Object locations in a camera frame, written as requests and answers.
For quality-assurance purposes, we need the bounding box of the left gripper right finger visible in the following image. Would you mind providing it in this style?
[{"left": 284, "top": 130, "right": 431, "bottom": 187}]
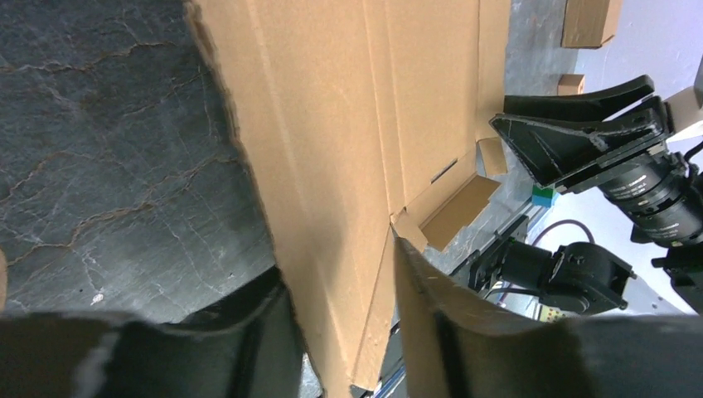
[{"left": 394, "top": 237, "right": 702, "bottom": 397}]

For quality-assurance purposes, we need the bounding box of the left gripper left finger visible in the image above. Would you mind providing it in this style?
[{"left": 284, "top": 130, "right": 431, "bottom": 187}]
[{"left": 1, "top": 268, "right": 304, "bottom": 397}]

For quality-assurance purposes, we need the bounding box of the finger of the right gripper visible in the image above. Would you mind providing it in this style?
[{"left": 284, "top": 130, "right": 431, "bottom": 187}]
[
  {"left": 490, "top": 97, "right": 671, "bottom": 193},
  {"left": 503, "top": 75, "right": 655, "bottom": 122}
]

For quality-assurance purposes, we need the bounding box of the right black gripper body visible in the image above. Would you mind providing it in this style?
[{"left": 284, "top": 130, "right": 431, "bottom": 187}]
[{"left": 599, "top": 155, "right": 702, "bottom": 248}]

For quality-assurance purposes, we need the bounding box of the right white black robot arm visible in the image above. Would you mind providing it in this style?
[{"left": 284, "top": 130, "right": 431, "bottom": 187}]
[{"left": 470, "top": 75, "right": 702, "bottom": 315}]

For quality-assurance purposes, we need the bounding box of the single folded cardboard box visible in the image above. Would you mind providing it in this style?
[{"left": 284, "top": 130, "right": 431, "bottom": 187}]
[{"left": 561, "top": 0, "right": 623, "bottom": 49}]

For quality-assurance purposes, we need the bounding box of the small wooden cube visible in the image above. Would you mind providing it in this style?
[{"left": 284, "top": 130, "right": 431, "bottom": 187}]
[{"left": 557, "top": 74, "right": 585, "bottom": 96}]

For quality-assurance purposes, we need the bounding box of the teal cube block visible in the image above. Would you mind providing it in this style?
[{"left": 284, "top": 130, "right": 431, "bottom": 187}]
[{"left": 531, "top": 185, "right": 560, "bottom": 208}]

